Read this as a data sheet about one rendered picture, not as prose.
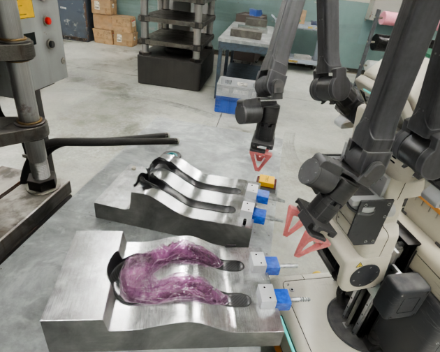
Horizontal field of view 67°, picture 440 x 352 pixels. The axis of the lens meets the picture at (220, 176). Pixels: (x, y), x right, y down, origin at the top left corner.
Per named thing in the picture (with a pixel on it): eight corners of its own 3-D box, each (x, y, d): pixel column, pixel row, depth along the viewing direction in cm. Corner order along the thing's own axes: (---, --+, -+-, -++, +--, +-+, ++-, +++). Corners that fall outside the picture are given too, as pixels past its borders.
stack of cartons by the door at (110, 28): (138, 45, 711) (137, 1, 667) (133, 47, 683) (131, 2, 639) (100, 40, 717) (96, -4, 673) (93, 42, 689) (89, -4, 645)
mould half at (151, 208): (257, 203, 123) (263, 172, 116) (247, 251, 101) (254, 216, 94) (130, 177, 129) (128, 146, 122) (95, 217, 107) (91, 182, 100)
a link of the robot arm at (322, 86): (355, 88, 105) (342, 89, 110) (338, 67, 100) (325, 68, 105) (341, 112, 104) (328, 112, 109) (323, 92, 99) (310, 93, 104)
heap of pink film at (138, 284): (222, 255, 90) (225, 233, 86) (230, 312, 75) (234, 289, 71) (124, 254, 87) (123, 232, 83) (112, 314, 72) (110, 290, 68)
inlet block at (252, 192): (283, 203, 113) (286, 190, 111) (283, 211, 109) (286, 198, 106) (246, 195, 115) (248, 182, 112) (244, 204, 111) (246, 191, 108)
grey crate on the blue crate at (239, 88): (264, 93, 439) (266, 82, 431) (263, 103, 404) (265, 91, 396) (219, 86, 443) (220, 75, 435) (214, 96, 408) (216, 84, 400)
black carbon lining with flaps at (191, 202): (241, 193, 115) (244, 170, 110) (233, 221, 101) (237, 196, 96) (146, 174, 119) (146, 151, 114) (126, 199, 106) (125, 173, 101)
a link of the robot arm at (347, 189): (367, 187, 68) (353, 173, 73) (345, 175, 65) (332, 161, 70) (345, 211, 71) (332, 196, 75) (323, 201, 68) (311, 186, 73)
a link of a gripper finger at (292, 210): (281, 246, 75) (307, 216, 71) (271, 225, 80) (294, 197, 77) (303, 254, 77) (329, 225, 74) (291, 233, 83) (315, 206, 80)
